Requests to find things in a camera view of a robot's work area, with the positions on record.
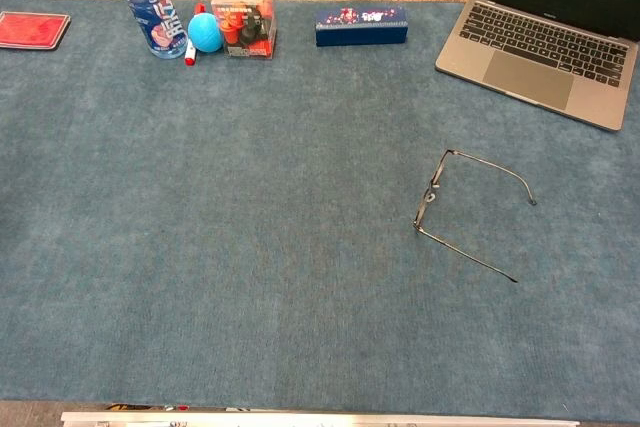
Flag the thin-framed eyeglasses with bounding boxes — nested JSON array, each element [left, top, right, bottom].
[[412, 148, 538, 284]]

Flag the aluminium rail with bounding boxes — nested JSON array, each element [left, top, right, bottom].
[[60, 409, 581, 427]]

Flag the red pad with dark border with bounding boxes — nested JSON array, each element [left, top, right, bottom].
[[0, 11, 72, 52]]

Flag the blue carpet table cloth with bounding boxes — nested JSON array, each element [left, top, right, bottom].
[[0, 0, 640, 423]]

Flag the clear box with orange items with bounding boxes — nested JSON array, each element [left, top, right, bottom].
[[210, 0, 278, 61]]

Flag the blue ball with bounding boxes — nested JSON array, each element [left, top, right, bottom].
[[187, 13, 224, 54]]

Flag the grey open laptop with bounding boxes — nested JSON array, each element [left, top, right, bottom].
[[434, 0, 640, 133]]

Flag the red white marker pen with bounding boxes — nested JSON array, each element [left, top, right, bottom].
[[184, 2, 207, 68]]

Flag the blue labelled drink bottle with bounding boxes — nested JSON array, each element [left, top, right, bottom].
[[108, 0, 189, 60]]

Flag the blue rectangular printed box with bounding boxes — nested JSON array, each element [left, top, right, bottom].
[[315, 5, 409, 48]]

